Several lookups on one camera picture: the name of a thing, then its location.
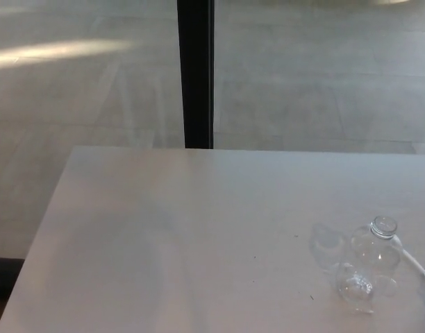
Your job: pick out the black spray trigger lid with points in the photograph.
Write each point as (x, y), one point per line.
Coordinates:
(415, 265)

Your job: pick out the clear plastic spray bottle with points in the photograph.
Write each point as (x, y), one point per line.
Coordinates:
(368, 256)

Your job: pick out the black window frame post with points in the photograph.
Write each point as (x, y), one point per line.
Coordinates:
(195, 76)

